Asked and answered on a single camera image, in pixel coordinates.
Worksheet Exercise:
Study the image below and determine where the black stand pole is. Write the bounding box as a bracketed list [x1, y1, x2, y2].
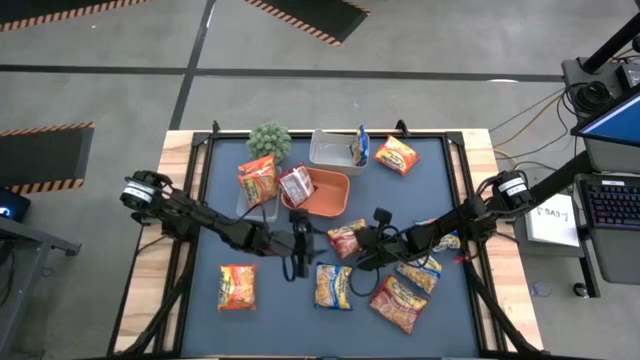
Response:
[582, 12, 640, 74]

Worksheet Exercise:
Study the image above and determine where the coiled black cable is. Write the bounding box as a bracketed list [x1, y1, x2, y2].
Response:
[569, 79, 609, 116]

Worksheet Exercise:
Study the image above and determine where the black hazard-striped floor mat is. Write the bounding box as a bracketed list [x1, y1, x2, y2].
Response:
[0, 0, 151, 34]
[0, 121, 96, 196]
[243, 0, 371, 48]

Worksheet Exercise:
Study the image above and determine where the clear plastic bin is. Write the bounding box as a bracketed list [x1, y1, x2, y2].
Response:
[235, 169, 280, 224]

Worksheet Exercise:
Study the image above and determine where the black device with blue light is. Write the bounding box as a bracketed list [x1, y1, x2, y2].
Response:
[0, 187, 32, 224]

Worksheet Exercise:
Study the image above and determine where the orange plastic bin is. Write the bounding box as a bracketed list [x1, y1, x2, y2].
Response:
[279, 166, 351, 219]

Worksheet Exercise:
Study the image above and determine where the side desk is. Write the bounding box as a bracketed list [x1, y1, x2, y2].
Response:
[514, 134, 640, 286]

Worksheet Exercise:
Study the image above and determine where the computer monitor with blue screen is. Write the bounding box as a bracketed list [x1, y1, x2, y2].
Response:
[572, 92, 640, 149]

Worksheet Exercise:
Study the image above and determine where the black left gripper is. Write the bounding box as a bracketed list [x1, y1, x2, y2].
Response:
[259, 208, 329, 280]

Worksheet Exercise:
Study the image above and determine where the white paper sheet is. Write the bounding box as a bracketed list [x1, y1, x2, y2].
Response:
[524, 199, 581, 249]

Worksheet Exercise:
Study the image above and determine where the blue-grey table mat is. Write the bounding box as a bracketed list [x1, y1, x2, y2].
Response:
[180, 135, 481, 359]

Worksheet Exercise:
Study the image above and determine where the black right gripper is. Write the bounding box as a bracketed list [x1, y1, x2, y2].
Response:
[355, 207, 419, 273]

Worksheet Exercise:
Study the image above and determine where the blue Maruchan noodle pack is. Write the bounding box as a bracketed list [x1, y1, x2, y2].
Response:
[394, 254, 444, 296]
[430, 230, 462, 254]
[349, 124, 371, 168]
[313, 262, 354, 311]

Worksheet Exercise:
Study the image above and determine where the white plastic bin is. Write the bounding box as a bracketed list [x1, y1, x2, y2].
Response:
[308, 128, 371, 177]

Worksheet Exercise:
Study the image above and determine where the clear cup on floor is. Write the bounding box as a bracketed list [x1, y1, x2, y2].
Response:
[529, 279, 553, 300]

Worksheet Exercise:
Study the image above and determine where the black metal table frame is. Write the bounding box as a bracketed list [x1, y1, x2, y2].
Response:
[107, 118, 546, 360]

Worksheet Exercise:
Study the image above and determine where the green artificial potted plant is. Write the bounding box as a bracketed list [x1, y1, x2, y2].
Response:
[245, 121, 293, 166]

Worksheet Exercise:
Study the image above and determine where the red Maruchan noodle pack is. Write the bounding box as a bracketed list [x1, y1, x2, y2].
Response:
[368, 273, 430, 336]
[327, 218, 369, 260]
[277, 162, 316, 209]

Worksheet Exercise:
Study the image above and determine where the grey metal desk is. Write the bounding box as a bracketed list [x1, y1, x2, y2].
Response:
[0, 214, 84, 359]

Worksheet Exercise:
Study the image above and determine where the black backlit keyboard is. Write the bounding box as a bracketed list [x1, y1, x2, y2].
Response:
[584, 178, 640, 231]

